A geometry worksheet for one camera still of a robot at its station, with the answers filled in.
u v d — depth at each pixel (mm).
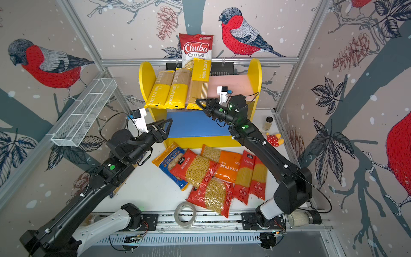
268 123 1023
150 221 730
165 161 901
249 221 728
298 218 720
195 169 835
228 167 880
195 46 815
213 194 783
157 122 628
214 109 610
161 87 727
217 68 917
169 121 610
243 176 856
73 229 420
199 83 712
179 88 724
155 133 550
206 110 610
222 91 648
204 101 660
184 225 715
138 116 550
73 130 715
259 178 854
